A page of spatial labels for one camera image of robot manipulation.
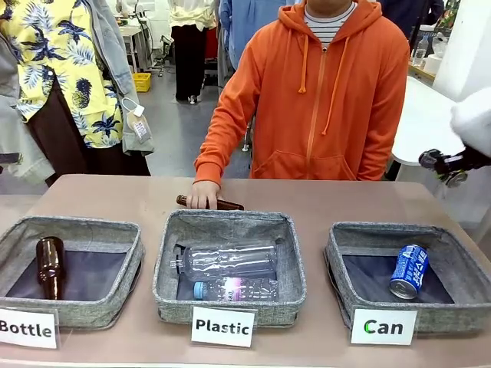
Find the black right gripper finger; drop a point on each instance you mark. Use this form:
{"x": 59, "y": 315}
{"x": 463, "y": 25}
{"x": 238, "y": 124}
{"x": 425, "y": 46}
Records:
{"x": 456, "y": 178}
{"x": 435, "y": 159}

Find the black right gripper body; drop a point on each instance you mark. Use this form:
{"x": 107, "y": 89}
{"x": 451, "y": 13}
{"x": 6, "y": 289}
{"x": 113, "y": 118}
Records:
{"x": 475, "y": 160}

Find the blue drink can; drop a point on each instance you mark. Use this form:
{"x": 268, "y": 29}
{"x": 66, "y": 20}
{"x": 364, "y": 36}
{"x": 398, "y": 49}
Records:
{"x": 408, "y": 268}

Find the slim brown glass bottle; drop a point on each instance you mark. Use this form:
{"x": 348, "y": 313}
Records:
{"x": 230, "y": 205}

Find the large clear plastic bottle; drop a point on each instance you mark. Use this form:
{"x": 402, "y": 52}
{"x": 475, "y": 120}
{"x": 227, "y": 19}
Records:
{"x": 230, "y": 260}

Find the small plastic bottle purple label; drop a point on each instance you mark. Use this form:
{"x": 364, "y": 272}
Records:
{"x": 238, "y": 289}

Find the stubby brown glass bottle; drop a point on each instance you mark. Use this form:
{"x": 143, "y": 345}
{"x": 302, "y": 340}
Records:
{"x": 50, "y": 260}

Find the grey jacket forearm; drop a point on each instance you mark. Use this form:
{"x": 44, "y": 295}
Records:
{"x": 27, "y": 153}

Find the person's left forearm orange sleeve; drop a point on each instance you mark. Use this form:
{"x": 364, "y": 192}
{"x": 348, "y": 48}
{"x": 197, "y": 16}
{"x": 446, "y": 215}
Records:
{"x": 377, "y": 153}

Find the person's right forearm orange sleeve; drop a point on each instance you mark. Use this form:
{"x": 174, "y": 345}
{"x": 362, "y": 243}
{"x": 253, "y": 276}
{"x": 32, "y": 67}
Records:
{"x": 218, "y": 145}

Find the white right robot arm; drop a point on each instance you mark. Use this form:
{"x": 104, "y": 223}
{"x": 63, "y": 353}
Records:
{"x": 473, "y": 119}

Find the grey fabric basket labelled Can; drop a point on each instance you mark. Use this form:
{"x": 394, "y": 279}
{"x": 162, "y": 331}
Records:
{"x": 441, "y": 314}

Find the white Can label sign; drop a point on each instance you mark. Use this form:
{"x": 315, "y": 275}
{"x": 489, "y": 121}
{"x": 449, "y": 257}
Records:
{"x": 383, "y": 326}

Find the grey fabric basket labelled Plastic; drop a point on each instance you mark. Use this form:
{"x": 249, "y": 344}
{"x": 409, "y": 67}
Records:
{"x": 230, "y": 230}

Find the grey fabric basket labelled Bottle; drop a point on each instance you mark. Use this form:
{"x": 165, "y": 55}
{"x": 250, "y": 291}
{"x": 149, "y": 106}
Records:
{"x": 96, "y": 306}

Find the person's right hand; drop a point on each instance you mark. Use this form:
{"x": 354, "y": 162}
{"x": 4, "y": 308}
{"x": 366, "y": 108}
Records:
{"x": 203, "y": 193}

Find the white round table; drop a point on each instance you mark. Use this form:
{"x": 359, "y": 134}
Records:
{"x": 422, "y": 119}

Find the white cylinder container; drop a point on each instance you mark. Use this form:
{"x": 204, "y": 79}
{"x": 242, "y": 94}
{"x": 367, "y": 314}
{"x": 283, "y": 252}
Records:
{"x": 435, "y": 63}

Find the clear water bottle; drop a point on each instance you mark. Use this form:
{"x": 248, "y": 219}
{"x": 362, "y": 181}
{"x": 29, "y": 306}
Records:
{"x": 422, "y": 50}

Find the person in orange hoodie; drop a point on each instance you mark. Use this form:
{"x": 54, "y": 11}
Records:
{"x": 318, "y": 107}

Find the person in dark clothes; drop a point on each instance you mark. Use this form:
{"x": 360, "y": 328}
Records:
{"x": 410, "y": 13}

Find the person in blue shirt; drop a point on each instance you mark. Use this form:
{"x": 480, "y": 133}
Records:
{"x": 238, "y": 27}

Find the person in cream top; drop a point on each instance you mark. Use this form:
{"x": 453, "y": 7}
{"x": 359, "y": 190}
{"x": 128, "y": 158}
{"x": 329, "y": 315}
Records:
{"x": 190, "y": 50}

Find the white Plastic label sign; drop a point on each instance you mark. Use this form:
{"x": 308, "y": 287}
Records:
{"x": 222, "y": 326}

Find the black office chair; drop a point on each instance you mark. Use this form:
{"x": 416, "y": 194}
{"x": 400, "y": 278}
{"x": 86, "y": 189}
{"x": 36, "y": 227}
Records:
{"x": 165, "y": 51}

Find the hanging card tag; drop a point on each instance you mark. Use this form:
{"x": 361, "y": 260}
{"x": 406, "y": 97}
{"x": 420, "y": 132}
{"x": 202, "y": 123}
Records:
{"x": 140, "y": 128}

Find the yellow plastic crate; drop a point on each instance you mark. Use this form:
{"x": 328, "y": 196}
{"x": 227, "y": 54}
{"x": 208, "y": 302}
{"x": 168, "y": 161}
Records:
{"x": 142, "y": 81}

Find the background work desk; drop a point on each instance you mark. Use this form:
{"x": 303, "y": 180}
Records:
{"x": 132, "y": 38}

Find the person in yellow floral shirt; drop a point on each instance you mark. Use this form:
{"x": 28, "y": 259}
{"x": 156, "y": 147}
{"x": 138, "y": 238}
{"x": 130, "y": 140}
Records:
{"x": 57, "y": 57}

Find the white Bottle label sign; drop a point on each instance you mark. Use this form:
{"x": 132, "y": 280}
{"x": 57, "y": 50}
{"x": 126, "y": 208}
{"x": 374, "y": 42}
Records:
{"x": 27, "y": 329}

